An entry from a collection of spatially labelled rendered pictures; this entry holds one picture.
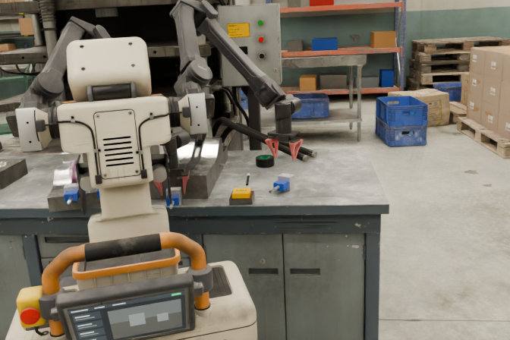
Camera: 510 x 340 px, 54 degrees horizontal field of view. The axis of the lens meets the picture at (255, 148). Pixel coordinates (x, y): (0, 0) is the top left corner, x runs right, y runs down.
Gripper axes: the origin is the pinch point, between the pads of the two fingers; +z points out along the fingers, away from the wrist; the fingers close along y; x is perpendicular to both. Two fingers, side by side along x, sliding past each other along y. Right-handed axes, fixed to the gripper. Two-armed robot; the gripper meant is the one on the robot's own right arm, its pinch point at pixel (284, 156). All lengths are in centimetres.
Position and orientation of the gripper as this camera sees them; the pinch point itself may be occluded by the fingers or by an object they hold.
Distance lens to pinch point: 180.7
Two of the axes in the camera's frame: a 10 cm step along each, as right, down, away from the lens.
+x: -5.6, 2.4, -7.9
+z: 0.5, 9.6, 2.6
